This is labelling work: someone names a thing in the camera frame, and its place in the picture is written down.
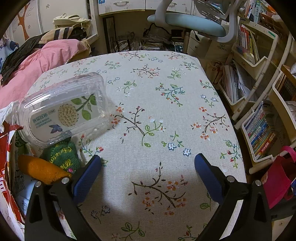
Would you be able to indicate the beige black striped cloth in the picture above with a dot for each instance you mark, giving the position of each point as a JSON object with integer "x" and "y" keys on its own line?
{"x": 60, "y": 32}

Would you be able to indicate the row of colourful books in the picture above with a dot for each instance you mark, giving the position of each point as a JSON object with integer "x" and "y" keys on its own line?
{"x": 261, "y": 132}

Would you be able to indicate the red and white plastic bag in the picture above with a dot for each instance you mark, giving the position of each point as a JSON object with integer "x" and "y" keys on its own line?
{"x": 4, "y": 162}

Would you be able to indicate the white tiered book rack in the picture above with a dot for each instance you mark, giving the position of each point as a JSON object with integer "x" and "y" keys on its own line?
{"x": 248, "y": 136}
{"x": 245, "y": 63}

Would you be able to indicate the black jacket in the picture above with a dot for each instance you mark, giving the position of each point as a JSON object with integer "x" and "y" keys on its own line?
{"x": 13, "y": 58}

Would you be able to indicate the black framed picture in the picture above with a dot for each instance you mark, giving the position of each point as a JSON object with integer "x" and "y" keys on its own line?
{"x": 109, "y": 32}

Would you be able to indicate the pink blanket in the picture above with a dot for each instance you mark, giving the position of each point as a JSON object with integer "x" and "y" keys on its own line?
{"x": 34, "y": 64}

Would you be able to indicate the white desk with drawers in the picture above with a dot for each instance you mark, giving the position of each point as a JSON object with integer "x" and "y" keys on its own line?
{"x": 129, "y": 5}

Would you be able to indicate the row of red spine books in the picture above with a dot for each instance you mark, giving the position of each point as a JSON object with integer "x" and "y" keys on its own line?
{"x": 247, "y": 41}

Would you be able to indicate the clear plastic bottle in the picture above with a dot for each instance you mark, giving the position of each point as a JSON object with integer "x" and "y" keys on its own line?
{"x": 69, "y": 111}

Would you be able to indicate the whale print bedsheet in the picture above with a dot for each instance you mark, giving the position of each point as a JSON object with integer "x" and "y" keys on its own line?
{"x": 4, "y": 48}

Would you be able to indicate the beige canvas backpack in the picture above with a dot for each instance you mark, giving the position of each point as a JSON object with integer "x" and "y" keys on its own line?
{"x": 69, "y": 20}

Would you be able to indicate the row of tall picture books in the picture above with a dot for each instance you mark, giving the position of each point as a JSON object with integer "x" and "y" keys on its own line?
{"x": 254, "y": 10}

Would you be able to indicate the orange peel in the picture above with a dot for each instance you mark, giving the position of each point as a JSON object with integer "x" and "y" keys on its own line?
{"x": 39, "y": 169}

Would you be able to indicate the blue and grey desk chair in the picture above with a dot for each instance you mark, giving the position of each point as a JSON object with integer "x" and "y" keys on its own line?
{"x": 196, "y": 25}

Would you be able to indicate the stack of newspapers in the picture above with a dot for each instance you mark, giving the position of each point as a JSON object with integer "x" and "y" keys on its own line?
{"x": 150, "y": 44}

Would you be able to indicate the cream canvas tote bag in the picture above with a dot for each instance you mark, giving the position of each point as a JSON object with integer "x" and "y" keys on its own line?
{"x": 219, "y": 53}

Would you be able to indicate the floral tablecloth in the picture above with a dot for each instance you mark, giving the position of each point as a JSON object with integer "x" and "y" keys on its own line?
{"x": 161, "y": 104}

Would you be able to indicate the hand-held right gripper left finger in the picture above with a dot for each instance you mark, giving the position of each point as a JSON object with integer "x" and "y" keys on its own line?
{"x": 89, "y": 178}

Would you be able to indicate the white drawer cabinet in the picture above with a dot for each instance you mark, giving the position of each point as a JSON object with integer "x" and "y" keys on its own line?
{"x": 196, "y": 46}

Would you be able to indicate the pink tote bag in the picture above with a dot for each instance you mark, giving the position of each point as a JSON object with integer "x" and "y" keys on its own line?
{"x": 277, "y": 180}

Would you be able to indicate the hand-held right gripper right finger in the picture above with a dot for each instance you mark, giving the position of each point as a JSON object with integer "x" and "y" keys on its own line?
{"x": 208, "y": 178}

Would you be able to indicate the blue and white drink carton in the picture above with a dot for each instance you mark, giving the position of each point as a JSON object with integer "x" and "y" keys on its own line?
{"x": 23, "y": 187}

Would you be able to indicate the stack of paper magazines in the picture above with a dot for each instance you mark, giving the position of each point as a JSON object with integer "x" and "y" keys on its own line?
{"x": 233, "y": 83}

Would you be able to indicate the white wardrobe with tree decal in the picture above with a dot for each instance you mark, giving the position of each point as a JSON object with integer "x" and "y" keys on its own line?
{"x": 46, "y": 14}

